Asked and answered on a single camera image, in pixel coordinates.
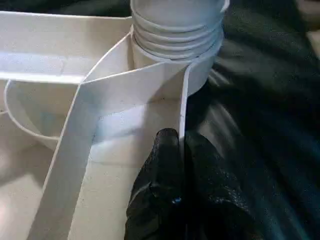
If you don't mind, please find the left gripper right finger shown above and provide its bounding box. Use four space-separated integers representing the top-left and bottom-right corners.
183 131 263 240

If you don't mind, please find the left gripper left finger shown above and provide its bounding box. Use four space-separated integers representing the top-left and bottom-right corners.
123 127 187 240

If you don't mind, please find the white plastic table leg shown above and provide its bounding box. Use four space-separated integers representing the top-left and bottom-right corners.
129 0 231 62

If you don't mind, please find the white plastic table top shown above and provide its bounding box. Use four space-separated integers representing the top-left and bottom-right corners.
0 11 221 240

